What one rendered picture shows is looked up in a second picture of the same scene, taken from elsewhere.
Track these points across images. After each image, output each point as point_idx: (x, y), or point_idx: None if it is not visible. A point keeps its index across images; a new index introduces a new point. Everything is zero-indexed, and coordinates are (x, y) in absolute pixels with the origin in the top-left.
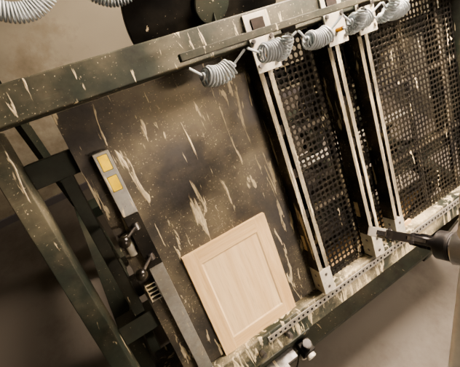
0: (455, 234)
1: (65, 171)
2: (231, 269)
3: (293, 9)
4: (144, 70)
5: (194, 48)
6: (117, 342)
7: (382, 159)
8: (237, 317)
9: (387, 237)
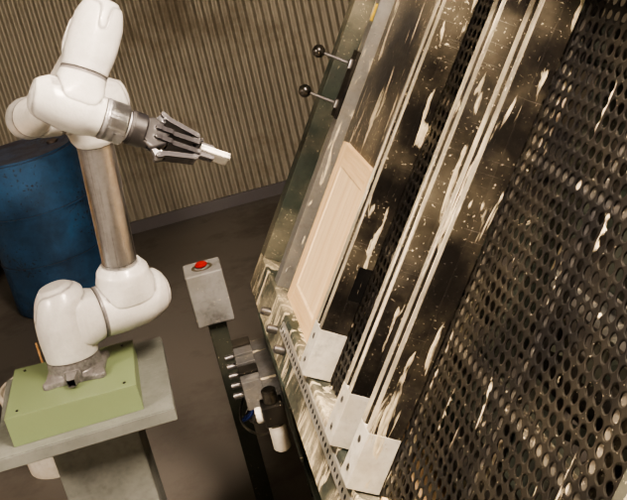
0: (128, 104)
1: None
2: (337, 205)
3: None
4: None
5: None
6: (299, 156)
7: (422, 270)
8: (309, 268)
9: (191, 136)
